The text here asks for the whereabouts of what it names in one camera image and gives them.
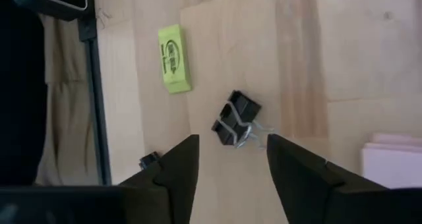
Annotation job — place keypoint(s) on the black flat device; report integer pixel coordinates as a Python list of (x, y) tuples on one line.
[(49, 3)]

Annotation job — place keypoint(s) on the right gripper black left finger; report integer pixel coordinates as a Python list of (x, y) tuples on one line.
[(174, 178)]

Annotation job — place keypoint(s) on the pale pink sticky notes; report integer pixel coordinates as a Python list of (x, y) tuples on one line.
[(392, 164)]

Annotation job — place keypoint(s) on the green eraser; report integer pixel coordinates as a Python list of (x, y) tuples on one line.
[(173, 59)]

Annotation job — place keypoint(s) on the small black binder clip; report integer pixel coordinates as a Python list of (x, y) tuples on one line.
[(148, 159)]

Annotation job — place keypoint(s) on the large black binder clip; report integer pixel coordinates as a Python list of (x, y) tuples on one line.
[(235, 113)]

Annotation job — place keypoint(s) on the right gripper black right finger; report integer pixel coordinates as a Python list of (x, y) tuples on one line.
[(303, 184)]

